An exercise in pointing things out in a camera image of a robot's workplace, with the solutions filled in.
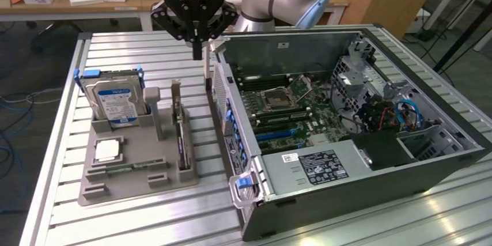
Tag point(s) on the blue case release latch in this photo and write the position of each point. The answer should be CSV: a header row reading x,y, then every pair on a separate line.
x,y
243,183

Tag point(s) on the blue expansion slot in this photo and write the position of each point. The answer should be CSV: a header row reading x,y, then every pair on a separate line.
x,y
277,135

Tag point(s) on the open metal socket cover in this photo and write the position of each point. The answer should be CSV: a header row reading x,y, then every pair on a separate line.
x,y
303,84

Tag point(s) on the white small floor unit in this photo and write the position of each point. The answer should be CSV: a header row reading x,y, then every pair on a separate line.
x,y
417,24

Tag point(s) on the green RAM stick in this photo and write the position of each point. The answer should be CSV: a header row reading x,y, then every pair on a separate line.
x,y
127,167

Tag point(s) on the CPU socket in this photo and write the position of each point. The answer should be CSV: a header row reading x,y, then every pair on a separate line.
x,y
278,97

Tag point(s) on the hard disk with blue caddy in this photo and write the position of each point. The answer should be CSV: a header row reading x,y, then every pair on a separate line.
x,y
115,102

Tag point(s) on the grey printed parts rack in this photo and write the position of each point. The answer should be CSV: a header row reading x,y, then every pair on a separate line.
x,y
154,177

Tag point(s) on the silver CPU chip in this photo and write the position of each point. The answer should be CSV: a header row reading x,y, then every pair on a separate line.
x,y
107,150

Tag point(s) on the black-labelled RAM stick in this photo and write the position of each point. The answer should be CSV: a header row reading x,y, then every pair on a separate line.
x,y
283,117

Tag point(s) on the green motherboard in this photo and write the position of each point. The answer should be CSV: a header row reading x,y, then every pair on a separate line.
x,y
293,142

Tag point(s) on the black open PC case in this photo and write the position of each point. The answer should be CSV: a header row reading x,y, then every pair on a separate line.
x,y
346,214

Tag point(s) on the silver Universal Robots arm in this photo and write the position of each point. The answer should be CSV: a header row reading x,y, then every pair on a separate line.
x,y
262,1

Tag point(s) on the black Nvidia graphics card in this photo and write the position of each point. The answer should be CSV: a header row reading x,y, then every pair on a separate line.
x,y
181,130

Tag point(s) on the grey power supply unit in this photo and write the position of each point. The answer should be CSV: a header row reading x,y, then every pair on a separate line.
x,y
285,171

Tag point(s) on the metal disk bay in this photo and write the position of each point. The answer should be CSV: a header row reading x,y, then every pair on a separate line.
x,y
354,79

